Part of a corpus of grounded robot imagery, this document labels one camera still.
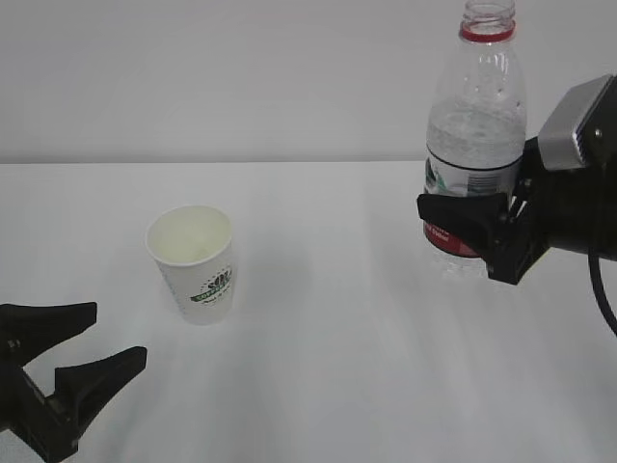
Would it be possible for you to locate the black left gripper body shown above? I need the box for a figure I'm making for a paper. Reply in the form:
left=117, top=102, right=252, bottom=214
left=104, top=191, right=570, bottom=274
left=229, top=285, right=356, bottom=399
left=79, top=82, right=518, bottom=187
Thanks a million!
left=1, top=339, right=78, bottom=462

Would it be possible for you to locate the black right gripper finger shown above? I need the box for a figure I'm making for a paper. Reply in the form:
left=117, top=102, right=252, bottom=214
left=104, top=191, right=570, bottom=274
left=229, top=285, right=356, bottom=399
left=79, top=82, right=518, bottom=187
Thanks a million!
left=416, top=193, right=511, bottom=263
left=519, top=137, right=543, bottom=181

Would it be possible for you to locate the clear water bottle red label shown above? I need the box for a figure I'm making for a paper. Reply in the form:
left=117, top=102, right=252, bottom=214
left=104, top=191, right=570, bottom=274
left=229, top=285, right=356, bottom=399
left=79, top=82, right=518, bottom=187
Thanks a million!
left=421, top=0, right=528, bottom=283

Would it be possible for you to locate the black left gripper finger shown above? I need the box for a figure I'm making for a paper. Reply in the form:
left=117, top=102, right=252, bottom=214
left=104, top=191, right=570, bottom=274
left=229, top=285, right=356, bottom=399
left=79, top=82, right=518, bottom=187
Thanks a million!
left=51, top=346, right=148, bottom=440
left=1, top=302, right=97, bottom=367

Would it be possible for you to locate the white paper cup green logo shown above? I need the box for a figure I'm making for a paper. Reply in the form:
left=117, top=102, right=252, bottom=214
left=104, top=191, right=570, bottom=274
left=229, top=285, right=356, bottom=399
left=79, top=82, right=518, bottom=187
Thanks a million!
left=145, top=205, right=237, bottom=325

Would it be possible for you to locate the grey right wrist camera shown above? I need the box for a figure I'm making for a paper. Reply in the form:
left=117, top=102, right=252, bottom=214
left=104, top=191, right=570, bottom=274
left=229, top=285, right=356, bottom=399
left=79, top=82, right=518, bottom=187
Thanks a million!
left=537, top=74, right=616, bottom=171

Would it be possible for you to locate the black right camera cable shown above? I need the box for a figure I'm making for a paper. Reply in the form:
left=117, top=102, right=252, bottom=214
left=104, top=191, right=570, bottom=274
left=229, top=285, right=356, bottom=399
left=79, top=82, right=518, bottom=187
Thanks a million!
left=587, top=250, right=617, bottom=339

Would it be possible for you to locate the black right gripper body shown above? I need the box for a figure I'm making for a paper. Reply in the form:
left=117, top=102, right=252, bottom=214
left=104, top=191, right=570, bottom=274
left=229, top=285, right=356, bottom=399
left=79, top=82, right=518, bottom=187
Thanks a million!
left=486, top=157, right=616, bottom=285

